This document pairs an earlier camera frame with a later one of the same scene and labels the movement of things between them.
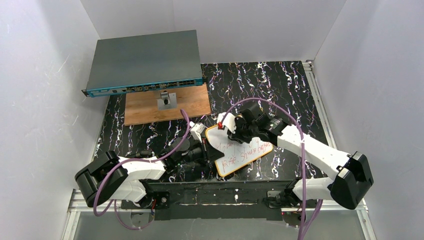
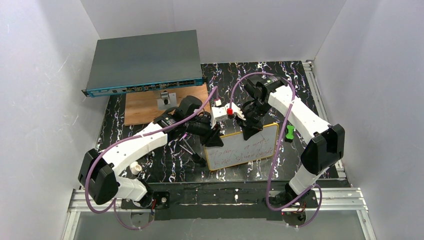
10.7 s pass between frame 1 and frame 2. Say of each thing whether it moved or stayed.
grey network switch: stayed
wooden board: stayed
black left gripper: moved
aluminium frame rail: stayed
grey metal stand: stayed
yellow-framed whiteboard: moved
